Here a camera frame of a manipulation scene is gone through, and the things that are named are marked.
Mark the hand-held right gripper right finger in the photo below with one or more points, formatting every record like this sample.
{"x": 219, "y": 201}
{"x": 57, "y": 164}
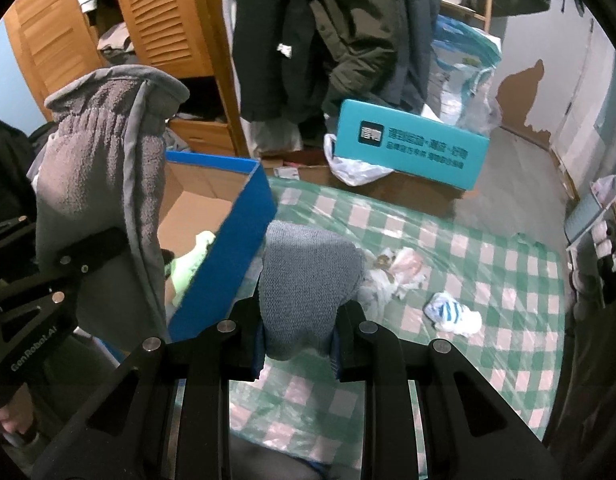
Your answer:
{"x": 335, "y": 355}

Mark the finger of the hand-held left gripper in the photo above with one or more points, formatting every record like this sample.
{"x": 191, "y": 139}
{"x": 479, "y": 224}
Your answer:
{"x": 13, "y": 237}
{"x": 88, "y": 250}

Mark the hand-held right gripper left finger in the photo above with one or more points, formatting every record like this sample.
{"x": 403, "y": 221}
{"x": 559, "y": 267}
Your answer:
{"x": 257, "y": 352}

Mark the grey knitted cloth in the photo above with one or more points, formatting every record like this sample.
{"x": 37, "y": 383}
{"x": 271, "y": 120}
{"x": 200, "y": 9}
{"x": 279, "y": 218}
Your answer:
{"x": 308, "y": 285}

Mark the grey fleece towel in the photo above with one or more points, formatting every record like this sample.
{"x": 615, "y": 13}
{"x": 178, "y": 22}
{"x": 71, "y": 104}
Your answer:
{"x": 88, "y": 160}

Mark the light green cloth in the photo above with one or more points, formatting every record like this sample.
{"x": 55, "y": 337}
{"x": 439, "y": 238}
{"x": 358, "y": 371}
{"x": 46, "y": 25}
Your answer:
{"x": 188, "y": 265}

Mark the blue cardboard box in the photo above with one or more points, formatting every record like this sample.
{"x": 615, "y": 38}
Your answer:
{"x": 238, "y": 240}

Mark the person's left hand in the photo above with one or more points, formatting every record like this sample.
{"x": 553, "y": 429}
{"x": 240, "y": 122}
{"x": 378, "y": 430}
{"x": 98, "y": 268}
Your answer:
{"x": 10, "y": 422}

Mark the green checkered tablecloth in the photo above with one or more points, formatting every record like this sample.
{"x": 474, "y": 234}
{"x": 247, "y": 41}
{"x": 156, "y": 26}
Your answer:
{"x": 438, "y": 385}

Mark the crumpled white patterned cloth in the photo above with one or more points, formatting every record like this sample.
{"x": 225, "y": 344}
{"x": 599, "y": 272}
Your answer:
{"x": 403, "y": 265}

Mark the white blue-striped sock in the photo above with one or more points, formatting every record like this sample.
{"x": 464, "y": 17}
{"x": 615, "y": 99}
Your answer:
{"x": 450, "y": 312}

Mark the brown cardboard box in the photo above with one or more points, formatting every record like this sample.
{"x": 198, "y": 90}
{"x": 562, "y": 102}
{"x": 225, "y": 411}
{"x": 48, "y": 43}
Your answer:
{"x": 413, "y": 195}

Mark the white plastic bag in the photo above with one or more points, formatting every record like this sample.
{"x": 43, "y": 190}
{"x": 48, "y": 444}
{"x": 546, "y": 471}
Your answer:
{"x": 355, "y": 167}

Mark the teal box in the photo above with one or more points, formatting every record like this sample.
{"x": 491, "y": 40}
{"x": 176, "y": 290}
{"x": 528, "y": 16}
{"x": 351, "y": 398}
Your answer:
{"x": 413, "y": 145}

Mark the wooden louvered wardrobe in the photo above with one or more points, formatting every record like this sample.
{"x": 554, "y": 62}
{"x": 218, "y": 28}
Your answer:
{"x": 153, "y": 10}

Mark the white shirt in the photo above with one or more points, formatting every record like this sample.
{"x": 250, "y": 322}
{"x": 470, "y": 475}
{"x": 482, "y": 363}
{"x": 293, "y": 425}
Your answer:
{"x": 229, "y": 20}

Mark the black coat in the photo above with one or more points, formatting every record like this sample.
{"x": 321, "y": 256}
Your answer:
{"x": 273, "y": 35}

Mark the rows of shoes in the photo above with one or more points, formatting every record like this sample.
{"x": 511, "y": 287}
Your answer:
{"x": 600, "y": 250}

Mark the blue clear plastic bag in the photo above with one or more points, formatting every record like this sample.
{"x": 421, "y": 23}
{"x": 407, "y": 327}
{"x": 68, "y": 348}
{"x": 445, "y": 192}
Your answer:
{"x": 463, "y": 70}

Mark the grey shoe rack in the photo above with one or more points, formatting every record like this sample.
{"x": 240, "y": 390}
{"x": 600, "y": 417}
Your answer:
{"x": 615, "y": 210}

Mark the dark olive jacket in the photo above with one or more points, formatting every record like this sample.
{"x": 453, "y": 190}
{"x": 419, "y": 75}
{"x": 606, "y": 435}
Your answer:
{"x": 368, "y": 25}

